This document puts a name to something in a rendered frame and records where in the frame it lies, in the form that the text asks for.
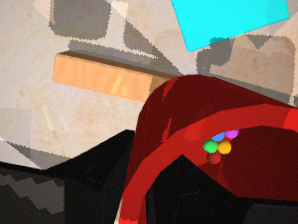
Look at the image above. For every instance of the wooden flat bar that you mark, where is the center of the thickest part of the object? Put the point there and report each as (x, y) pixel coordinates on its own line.
(96, 74)

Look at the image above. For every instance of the blue marble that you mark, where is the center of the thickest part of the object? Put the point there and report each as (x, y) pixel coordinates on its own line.
(219, 137)

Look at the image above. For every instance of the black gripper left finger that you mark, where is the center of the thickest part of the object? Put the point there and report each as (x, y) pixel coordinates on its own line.
(84, 190)

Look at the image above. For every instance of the purple marble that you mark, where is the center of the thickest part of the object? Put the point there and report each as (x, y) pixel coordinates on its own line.
(232, 134)

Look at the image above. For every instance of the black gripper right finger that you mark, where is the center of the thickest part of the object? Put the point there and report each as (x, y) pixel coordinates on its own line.
(184, 194)

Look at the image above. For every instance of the green marble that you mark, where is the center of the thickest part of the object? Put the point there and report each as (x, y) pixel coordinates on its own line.
(210, 146)

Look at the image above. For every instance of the red cup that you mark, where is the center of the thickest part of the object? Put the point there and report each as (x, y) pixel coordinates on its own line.
(182, 113)

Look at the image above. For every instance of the red marble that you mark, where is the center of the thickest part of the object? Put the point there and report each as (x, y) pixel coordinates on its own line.
(214, 157)

